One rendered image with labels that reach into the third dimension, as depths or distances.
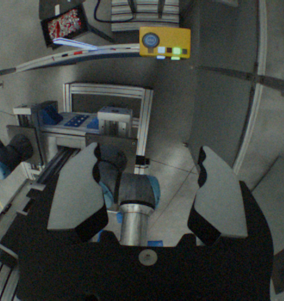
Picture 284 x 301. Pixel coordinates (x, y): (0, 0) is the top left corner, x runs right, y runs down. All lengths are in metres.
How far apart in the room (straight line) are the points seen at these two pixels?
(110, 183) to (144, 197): 0.12
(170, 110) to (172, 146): 0.43
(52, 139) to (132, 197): 0.56
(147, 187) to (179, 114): 1.28
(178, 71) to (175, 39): 1.10
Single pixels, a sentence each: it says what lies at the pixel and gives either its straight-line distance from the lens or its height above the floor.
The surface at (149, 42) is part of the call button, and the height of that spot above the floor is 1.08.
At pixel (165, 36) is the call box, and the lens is 0.53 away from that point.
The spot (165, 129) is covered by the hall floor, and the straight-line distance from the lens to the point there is 1.73.
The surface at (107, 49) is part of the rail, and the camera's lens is 0.77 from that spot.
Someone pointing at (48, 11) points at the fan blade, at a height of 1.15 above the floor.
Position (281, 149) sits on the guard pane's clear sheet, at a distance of 0.62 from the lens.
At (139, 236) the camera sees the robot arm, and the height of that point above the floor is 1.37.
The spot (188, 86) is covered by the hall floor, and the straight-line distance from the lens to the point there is 1.65.
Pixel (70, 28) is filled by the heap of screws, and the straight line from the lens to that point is 0.86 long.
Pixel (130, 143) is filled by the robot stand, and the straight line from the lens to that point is 0.63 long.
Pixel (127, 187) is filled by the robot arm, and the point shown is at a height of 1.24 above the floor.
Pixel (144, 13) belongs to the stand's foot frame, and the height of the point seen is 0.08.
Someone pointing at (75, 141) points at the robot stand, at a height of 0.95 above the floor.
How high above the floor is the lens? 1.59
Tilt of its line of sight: 59 degrees down
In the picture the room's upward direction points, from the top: 173 degrees counter-clockwise
